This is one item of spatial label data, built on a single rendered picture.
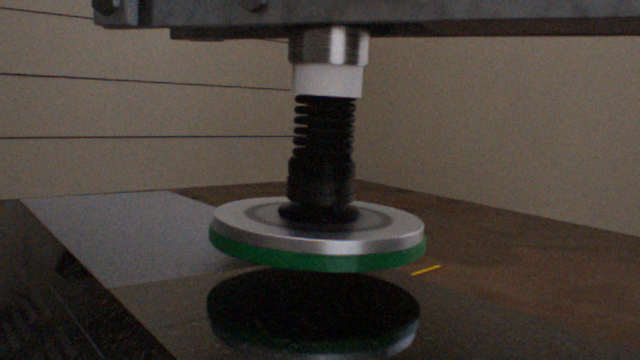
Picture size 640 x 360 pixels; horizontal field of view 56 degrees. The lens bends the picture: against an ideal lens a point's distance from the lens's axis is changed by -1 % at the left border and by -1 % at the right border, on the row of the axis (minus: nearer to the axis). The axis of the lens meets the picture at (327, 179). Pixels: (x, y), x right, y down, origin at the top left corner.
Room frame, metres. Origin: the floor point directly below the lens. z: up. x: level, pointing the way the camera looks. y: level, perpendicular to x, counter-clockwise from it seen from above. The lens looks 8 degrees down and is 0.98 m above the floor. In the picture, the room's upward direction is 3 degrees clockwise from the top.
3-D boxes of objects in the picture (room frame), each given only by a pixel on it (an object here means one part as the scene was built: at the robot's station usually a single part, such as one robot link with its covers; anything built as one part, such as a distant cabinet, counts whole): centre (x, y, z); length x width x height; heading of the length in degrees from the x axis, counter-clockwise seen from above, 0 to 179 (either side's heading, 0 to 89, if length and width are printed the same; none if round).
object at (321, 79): (0.61, 0.01, 1.00); 0.07 x 0.07 x 0.04
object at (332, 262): (0.61, 0.01, 0.85); 0.22 x 0.22 x 0.04
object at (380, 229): (0.61, 0.01, 0.85); 0.21 x 0.21 x 0.01
